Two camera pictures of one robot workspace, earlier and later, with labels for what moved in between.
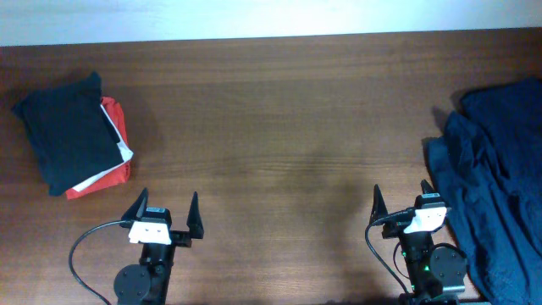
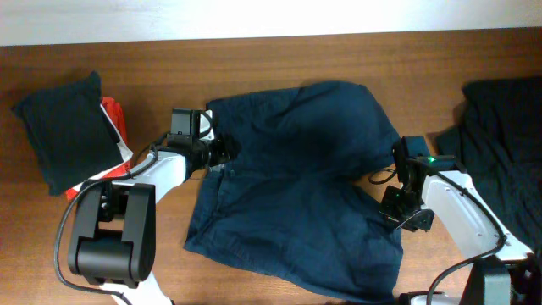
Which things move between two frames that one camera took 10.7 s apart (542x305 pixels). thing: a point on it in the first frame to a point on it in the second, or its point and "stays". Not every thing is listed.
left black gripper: (182, 238) to (223, 152)
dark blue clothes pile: (489, 165) stays
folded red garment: (114, 110) stays
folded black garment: (70, 134) stays
